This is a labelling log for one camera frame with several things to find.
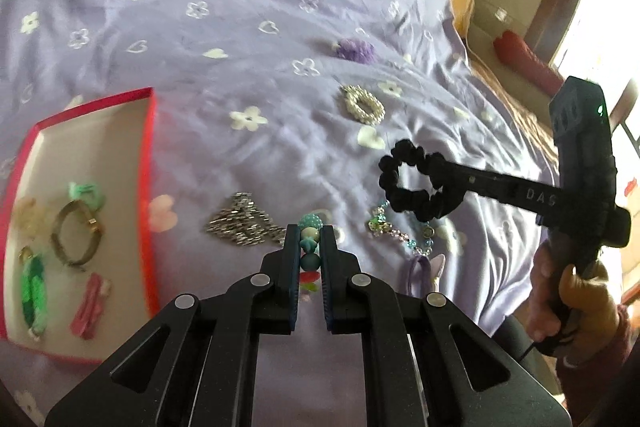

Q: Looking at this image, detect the blue crystal bracelet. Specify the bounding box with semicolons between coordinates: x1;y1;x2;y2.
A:
367;201;436;258

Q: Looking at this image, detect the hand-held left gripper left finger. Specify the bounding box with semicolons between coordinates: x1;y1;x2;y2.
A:
45;224;302;427

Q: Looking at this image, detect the red cloth roll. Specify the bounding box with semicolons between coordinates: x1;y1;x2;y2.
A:
492;29;568;96

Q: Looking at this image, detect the white pearl bracelet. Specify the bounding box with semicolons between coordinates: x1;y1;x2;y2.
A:
340;84;387;125

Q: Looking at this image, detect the silver chain necklace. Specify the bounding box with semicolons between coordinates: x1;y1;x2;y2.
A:
205;192;287;249

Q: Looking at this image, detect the pink hair clip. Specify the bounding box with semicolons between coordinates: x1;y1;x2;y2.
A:
70;272;113;340

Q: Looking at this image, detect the red cardboard box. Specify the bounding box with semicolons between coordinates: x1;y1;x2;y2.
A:
0;88;160;364

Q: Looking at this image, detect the brown wrist watch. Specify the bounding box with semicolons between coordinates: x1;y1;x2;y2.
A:
51;199;106;270

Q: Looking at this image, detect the purple bow hair tie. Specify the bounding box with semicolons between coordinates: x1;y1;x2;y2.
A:
404;253;447;298

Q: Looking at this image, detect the green woven bracelet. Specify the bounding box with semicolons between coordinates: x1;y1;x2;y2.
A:
20;252;48;340

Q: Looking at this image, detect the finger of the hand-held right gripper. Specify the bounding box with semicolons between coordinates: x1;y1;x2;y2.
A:
424;155;568;214

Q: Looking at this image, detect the colourful bead bracelet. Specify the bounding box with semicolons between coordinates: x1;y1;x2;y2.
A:
297;213;323;303

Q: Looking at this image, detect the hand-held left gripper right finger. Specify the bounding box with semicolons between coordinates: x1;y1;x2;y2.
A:
320;224;572;427

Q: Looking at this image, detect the purple scrunchie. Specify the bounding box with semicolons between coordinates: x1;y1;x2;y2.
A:
332;38;377;62

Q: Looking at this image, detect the yellow hair claw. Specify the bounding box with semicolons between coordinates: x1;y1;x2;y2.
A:
14;198;51;238

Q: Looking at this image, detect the person's right hand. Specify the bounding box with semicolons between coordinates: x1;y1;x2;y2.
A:
529;239;622;360

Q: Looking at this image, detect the green hair tie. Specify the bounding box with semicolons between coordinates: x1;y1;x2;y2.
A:
67;182;107;212

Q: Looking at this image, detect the person's right forearm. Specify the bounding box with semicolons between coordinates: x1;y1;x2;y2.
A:
552;304;633;427

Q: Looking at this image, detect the black scrunchie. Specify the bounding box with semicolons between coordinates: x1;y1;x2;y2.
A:
378;139;458;223

